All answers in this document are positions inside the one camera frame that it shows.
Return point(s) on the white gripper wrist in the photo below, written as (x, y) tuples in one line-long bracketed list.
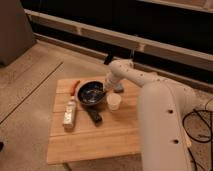
[(109, 84)]

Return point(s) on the dark ceramic bowl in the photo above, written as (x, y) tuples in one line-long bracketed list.
[(91, 93)]

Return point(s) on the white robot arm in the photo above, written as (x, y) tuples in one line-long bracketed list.
[(160, 106)]

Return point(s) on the blue grey sponge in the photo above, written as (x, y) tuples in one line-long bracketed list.
[(119, 89)]

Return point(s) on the white plastic cup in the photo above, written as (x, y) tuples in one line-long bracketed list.
[(113, 101)]

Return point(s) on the black rectangular block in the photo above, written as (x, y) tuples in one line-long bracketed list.
[(94, 115)]

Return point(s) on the orange carrot toy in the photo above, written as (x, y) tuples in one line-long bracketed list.
[(73, 87)]

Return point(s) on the wooden table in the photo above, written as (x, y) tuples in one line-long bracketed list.
[(117, 135)]

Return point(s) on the grey cabinet corner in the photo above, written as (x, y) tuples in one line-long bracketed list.
[(16, 35)]

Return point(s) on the white shelf rail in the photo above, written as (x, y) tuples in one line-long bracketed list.
[(155, 48)]

